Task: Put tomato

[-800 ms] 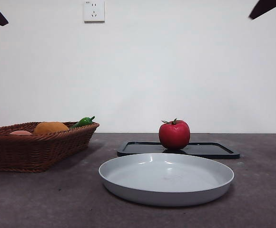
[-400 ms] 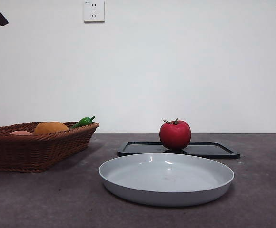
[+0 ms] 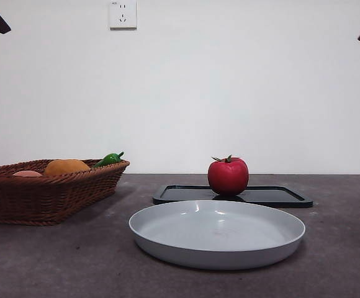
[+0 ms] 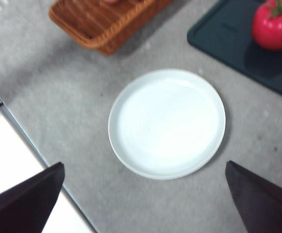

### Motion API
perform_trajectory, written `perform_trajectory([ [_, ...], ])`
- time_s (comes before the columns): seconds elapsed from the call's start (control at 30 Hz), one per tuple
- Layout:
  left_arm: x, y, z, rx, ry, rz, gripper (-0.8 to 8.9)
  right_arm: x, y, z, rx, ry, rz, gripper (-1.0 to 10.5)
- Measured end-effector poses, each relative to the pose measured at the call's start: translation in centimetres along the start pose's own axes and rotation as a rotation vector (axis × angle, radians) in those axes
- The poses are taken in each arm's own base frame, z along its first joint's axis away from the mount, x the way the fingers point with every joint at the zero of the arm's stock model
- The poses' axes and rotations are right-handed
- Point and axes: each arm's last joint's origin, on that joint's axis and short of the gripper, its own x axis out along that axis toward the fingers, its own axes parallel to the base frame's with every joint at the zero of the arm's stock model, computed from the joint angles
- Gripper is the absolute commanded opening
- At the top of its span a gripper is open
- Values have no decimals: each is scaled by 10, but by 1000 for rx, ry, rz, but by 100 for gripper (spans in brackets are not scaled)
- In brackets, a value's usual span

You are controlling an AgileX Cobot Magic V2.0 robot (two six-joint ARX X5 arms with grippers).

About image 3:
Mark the red tomato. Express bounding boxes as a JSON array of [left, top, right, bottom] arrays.
[[207, 154, 250, 196]]

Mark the pink round fruit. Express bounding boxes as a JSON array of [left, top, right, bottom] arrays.
[[11, 169, 43, 178]]

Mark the orange fruit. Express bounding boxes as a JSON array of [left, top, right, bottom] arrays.
[[44, 158, 91, 176]]

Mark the green pepper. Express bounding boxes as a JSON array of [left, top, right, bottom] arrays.
[[91, 151, 125, 169]]

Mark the dark rectangular tray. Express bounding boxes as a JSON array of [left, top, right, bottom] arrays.
[[152, 184, 313, 208]]

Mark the brown wicker basket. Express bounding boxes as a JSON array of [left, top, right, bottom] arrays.
[[0, 158, 130, 227]]

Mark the pale grey round plate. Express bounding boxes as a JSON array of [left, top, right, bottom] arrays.
[[128, 199, 307, 270]]

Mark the white wall socket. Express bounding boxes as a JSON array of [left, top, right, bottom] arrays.
[[109, 0, 138, 30]]

